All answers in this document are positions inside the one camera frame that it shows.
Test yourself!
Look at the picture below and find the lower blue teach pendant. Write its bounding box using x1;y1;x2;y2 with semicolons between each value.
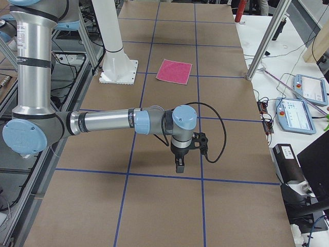
275;97;316;135

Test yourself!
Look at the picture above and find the blue teach pendant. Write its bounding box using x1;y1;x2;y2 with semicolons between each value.
275;97;316;135
293;74;328;106

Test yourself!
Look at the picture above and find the upper blue teach pendant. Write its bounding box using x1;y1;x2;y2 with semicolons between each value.
293;74;328;106

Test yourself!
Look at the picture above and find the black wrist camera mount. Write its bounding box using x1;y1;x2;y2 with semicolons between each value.
191;132;208;156

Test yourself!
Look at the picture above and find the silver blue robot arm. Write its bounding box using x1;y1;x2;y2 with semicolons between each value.
3;1;197;173

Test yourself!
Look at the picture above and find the black box with label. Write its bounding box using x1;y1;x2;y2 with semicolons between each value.
272;144;304;184

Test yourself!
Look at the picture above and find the pink square towel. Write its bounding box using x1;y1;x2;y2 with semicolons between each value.
156;59;192;85

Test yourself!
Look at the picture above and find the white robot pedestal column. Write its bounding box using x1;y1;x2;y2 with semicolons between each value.
92;0;138;85

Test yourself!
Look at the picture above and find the brown paper table cover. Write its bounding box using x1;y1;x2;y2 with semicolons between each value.
23;2;296;247

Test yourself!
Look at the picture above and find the small circuit board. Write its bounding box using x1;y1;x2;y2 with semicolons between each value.
257;100;274;136

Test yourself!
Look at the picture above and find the reacher grabber stick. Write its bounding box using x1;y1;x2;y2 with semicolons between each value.
257;66;329;116

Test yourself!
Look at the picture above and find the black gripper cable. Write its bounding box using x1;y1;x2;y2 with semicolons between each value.
184;102;227;164

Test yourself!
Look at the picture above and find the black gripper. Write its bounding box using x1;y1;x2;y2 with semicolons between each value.
170;145;189;172

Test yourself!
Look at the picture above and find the red fire extinguisher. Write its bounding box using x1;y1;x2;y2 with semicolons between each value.
234;0;248;23

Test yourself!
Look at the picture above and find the black monitor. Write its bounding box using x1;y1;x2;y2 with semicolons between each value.
297;131;328;199

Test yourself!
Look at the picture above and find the aluminium frame post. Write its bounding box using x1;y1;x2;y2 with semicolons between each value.
246;0;291;81

